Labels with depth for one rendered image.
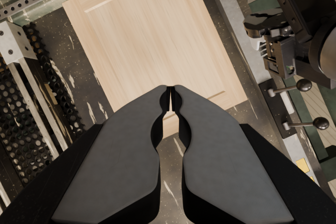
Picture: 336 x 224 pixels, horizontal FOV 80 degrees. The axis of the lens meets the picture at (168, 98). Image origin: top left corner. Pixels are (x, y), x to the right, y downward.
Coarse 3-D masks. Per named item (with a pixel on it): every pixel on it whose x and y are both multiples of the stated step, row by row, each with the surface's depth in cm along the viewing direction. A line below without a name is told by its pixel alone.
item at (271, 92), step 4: (300, 80) 56; (304, 80) 56; (308, 80) 55; (296, 84) 57; (300, 84) 56; (304, 84) 55; (308, 84) 55; (272, 88) 65; (280, 88) 63; (284, 88) 61; (288, 88) 60; (292, 88) 59; (300, 88) 56; (304, 88) 56; (308, 88) 55; (268, 92) 66; (272, 92) 65; (276, 92) 64
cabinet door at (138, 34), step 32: (96, 0) 68; (128, 0) 68; (160, 0) 68; (192, 0) 68; (96, 32) 69; (128, 32) 69; (160, 32) 69; (192, 32) 69; (96, 64) 69; (128, 64) 69; (160, 64) 69; (192, 64) 69; (224, 64) 69; (128, 96) 70; (224, 96) 69
